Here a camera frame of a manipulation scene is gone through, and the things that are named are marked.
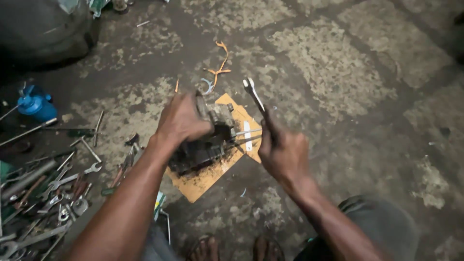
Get person's right hand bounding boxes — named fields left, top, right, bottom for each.
left=258, top=106, right=312, bottom=189

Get person's left hand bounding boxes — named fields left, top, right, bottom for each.
left=155, top=91, right=214, bottom=146

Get greasy metal engine part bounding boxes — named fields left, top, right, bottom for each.
left=167, top=91, right=262, bottom=175

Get silver open-end wrench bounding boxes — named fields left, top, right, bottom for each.
left=243, top=78, right=267, bottom=114

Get orange gasket scrap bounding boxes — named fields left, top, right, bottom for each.
left=203, top=41, right=232, bottom=93

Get brown cardboard sheet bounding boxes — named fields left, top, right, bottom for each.
left=165, top=93, right=263, bottom=203

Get person's right foot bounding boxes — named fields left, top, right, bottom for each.
left=253, top=236, right=285, bottom=261

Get person's foot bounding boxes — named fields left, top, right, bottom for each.
left=187, top=236, right=220, bottom=261
left=253, top=236, right=285, bottom=261

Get person's left foot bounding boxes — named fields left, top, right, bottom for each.
left=187, top=236, right=220, bottom=261

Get person's grey shorts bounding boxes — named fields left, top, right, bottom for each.
left=294, top=195, right=419, bottom=261

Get blue plastic oil can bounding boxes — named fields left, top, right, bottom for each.
left=17, top=84, right=58, bottom=123

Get long metal rod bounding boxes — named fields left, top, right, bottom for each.
left=0, top=118, right=58, bottom=147

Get dark grey sack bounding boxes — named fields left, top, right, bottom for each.
left=0, top=0, right=98, bottom=69

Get pile of metal hand tools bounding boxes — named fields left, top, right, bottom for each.
left=0, top=110, right=104, bottom=261

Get pliers with red handles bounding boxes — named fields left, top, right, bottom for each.
left=109, top=133, right=143, bottom=189

